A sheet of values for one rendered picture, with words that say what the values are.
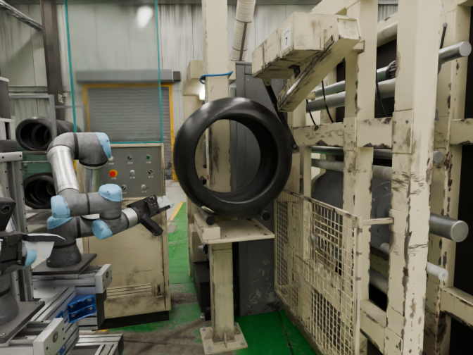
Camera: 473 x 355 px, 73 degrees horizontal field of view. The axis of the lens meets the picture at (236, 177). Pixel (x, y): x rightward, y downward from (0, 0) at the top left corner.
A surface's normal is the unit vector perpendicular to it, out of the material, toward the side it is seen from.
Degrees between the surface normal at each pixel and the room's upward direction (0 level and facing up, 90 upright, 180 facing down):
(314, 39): 90
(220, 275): 90
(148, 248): 90
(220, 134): 90
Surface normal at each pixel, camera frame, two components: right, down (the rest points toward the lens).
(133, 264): 0.22, 0.07
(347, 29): 0.21, -0.20
